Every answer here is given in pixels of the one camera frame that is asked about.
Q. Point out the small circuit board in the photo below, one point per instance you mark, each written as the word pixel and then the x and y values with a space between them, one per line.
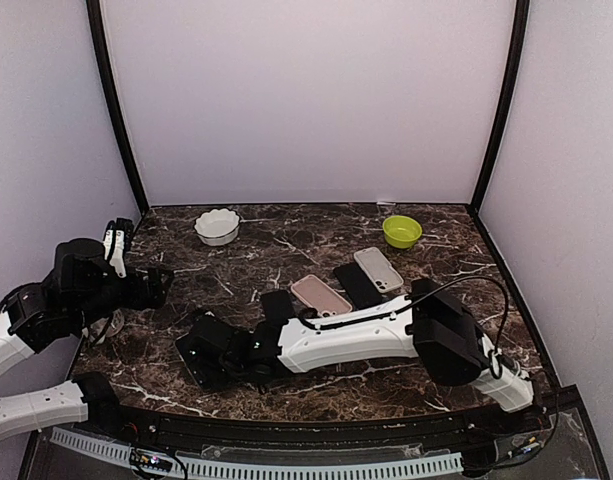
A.
pixel 148 461

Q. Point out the green bowl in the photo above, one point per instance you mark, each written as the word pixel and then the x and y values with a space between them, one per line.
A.
pixel 401 232

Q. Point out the white phone case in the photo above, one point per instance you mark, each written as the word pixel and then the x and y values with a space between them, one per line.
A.
pixel 378 269

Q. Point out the left black frame post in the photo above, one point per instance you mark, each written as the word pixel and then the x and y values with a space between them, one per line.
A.
pixel 114 109

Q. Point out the white slotted cable duct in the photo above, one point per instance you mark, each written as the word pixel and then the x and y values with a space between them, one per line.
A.
pixel 220 463

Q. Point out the right black frame post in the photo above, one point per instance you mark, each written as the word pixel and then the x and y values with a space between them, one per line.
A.
pixel 507 89

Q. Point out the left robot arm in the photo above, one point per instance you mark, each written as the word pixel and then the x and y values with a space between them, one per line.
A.
pixel 82 288

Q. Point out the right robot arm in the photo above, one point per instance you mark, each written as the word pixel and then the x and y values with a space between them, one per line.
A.
pixel 428 323

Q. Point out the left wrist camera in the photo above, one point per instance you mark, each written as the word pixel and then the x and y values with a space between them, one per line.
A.
pixel 117 241

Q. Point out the black frame post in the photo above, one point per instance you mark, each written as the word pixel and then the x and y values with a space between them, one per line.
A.
pixel 114 109
pixel 507 89

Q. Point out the pink phone case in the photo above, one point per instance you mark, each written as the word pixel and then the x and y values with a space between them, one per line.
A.
pixel 314 293

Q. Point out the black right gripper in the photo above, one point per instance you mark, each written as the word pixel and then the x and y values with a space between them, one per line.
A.
pixel 215 378

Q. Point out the white scalloped bowl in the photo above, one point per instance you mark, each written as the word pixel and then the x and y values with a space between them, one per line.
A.
pixel 218 227

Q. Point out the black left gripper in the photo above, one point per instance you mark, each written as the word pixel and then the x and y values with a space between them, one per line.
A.
pixel 156 293

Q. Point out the black front rail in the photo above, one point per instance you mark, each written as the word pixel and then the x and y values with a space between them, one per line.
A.
pixel 462 428

